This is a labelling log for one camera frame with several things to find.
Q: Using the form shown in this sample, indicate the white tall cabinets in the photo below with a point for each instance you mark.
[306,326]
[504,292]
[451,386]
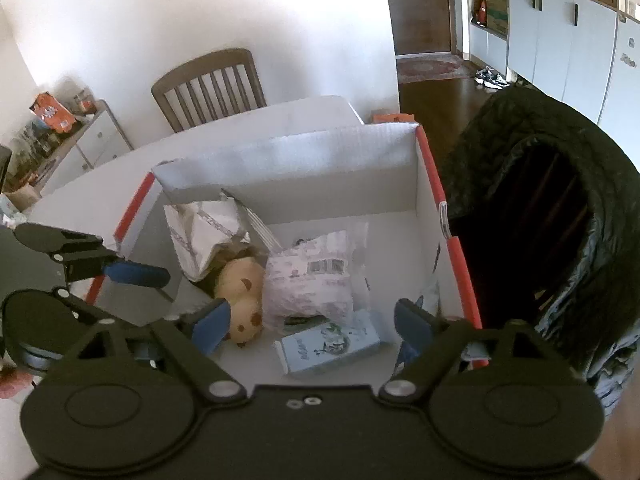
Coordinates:
[581,52]

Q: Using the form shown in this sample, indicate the light blue small carton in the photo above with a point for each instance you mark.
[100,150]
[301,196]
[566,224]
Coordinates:
[329,345]

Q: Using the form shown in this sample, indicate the beige silver snack bag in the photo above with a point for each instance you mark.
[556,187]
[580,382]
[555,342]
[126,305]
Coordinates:
[208,234]

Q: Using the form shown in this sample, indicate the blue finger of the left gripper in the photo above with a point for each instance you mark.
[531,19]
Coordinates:
[137,274]

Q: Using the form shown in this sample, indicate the pair of sneakers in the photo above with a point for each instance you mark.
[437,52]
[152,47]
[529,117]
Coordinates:
[489,78]

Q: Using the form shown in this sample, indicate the brown wooden chair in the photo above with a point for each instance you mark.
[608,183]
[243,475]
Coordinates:
[211,87]

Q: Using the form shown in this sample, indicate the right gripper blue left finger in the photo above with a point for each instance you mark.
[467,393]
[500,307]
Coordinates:
[207,327]

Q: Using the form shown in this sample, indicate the pink white snack packet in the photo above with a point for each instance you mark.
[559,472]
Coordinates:
[323,277]

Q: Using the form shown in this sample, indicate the black padded jacket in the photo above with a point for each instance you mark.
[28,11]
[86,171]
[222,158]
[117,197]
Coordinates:
[546,207]

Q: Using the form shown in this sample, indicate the person left hand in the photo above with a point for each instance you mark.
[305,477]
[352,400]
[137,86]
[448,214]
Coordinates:
[13,381]

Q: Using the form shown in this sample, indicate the yellow plush toy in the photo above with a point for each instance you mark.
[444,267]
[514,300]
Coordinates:
[240,284]

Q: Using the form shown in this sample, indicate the orange snack bag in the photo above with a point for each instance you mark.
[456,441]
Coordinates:
[56,116]

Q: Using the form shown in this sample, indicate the red white cardboard box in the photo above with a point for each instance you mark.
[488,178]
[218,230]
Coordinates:
[304,186]

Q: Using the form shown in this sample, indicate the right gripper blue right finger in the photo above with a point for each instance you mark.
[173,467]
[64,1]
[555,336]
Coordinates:
[416,327]

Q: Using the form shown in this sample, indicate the white sideboard cabinet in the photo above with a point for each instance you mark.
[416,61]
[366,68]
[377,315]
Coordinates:
[99,140]

